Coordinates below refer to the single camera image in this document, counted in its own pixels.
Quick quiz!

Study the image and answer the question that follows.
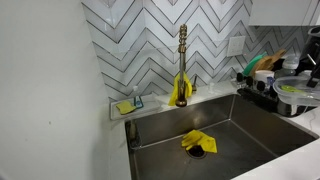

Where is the yellow green plastic spoon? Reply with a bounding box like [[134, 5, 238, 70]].
[[280, 84, 306, 95]]

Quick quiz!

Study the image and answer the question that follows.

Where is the stainless steel sink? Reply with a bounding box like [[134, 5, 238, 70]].
[[124, 93, 320, 180]]

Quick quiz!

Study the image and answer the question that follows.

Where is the yellow cloth in sink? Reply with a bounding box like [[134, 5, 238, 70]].
[[180, 129, 219, 155]]

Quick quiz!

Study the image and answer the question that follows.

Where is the black sink drain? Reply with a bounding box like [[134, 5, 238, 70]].
[[185, 144, 208, 160]]

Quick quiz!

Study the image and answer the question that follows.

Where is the clear baby bottle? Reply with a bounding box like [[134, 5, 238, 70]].
[[280, 54, 300, 78]]

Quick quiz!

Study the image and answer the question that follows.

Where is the white mug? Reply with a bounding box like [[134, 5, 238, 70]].
[[254, 69, 275, 88]]

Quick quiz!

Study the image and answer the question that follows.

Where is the round wooden board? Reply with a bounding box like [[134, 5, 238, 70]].
[[249, 55, 273, 78]]

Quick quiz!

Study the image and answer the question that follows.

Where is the steel dish rack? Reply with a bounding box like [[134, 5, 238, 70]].
[[237, 77, 319, 118]]

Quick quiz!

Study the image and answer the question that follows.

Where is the green cutting board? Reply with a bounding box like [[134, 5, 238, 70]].
[[242, 51, 268, 77]]

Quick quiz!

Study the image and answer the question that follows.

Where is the white upper cabinet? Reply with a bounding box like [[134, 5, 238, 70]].
[[249, 0, 320, 27]]

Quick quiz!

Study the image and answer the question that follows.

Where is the yellow rubber glove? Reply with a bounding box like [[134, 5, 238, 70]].
[[167, 72, 194, 107]]

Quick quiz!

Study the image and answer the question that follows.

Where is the gold spring faucet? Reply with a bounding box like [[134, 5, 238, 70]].
[[175, 23, 199, 108]]

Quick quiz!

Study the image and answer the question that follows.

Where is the blue scrubber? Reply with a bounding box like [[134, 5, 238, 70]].
[[133, 95, 145, 110]]

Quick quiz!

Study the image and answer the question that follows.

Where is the small clear bottle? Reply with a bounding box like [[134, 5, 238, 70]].
[[131, 85, 140, 98]]

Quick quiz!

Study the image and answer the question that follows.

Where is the yellow sponge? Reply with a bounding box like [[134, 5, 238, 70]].
[[115, 100, 137, 116]]

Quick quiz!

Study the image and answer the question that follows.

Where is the wooden board with handle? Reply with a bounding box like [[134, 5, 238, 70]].
[[266, 48, 287, 72]]

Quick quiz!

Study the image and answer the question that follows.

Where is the white wall outlet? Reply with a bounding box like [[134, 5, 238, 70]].
[[226, 35, 247, 58]]

